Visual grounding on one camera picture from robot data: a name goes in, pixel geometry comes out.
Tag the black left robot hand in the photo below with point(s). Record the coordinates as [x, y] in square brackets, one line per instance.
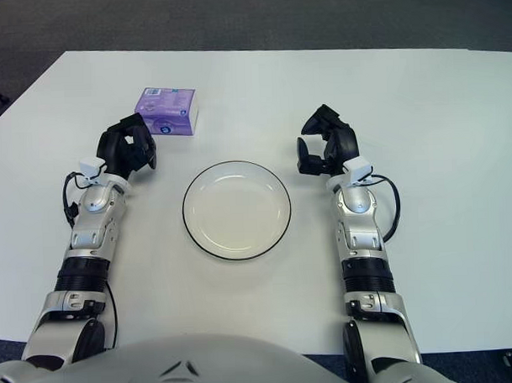
[111, 148]

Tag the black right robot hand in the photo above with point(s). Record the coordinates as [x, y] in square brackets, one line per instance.
[342, 142]

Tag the purple tissue paper pack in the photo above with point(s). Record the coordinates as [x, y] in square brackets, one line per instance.
[173, 108]

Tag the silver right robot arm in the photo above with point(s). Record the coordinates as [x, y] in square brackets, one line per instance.
[360, 221]

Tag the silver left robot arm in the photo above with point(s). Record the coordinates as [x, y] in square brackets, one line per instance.
[93, 222]

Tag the white plate with black rim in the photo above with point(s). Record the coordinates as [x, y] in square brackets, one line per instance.
[235, 211]

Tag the grey robot torso shell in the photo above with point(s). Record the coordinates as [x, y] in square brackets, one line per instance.
[203, 365]

